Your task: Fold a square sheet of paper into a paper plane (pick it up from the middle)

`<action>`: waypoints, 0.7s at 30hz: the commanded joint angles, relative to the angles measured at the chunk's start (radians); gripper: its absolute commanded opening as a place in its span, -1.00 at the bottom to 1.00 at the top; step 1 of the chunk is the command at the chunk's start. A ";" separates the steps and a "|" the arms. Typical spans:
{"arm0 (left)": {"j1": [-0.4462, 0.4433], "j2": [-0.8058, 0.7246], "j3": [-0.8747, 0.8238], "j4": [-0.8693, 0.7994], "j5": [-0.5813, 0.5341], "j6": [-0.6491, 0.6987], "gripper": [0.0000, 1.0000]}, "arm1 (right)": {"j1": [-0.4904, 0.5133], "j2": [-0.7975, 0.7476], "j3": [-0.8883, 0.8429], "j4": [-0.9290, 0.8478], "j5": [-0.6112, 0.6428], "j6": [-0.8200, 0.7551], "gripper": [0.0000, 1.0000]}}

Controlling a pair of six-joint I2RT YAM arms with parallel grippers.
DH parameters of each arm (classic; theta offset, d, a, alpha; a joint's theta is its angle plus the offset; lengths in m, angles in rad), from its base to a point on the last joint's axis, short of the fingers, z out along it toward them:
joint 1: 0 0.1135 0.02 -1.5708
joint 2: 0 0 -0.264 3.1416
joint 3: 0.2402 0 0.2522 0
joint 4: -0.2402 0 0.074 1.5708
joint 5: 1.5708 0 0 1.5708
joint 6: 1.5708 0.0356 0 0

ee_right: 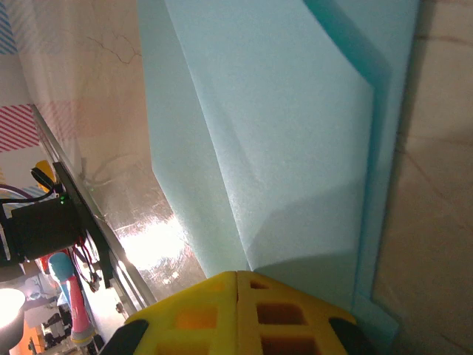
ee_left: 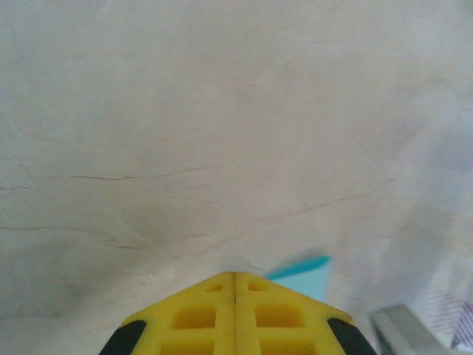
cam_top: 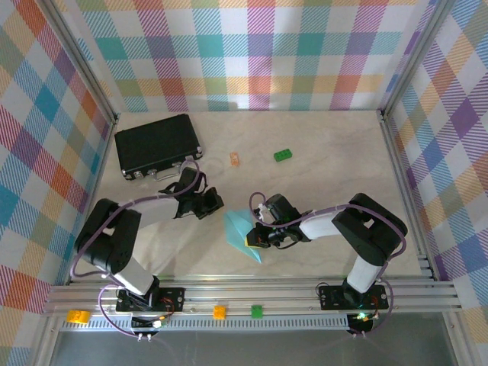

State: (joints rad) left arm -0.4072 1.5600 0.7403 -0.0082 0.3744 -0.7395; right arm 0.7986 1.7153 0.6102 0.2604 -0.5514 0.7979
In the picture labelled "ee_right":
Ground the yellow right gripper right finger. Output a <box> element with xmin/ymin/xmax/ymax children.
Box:
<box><xmin>236</xmin><ymin>271</ymin><xmax>374</xmax><ymax>355</ymax></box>

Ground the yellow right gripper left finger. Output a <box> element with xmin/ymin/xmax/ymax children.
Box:
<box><xmin>101</xmin><ymin>271</ymin><xmax>239</xmax><ymax>355</ymax></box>

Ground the light blue paper sheet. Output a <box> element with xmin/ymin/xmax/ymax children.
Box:
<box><xmin>136</xmin><ymin>0</ymin><xmax>423</xmax><ymax>355</ymax></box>

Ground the pink and blue bottle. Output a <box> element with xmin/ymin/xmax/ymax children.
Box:
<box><xmin>47</xmin><ymin>252</ymin><xmax>93</xmax><ymax>348</ymax></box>

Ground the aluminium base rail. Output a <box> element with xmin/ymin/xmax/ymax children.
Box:
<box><xmin>31</xmin><ymin>104</ymin><xmax>158</xmax><ymax>321</ymax></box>

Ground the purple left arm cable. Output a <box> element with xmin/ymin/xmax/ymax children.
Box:
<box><xmin>0</xmin><ymin>183</ymin><xmax>41</xmax><ymax>200</ymax></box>

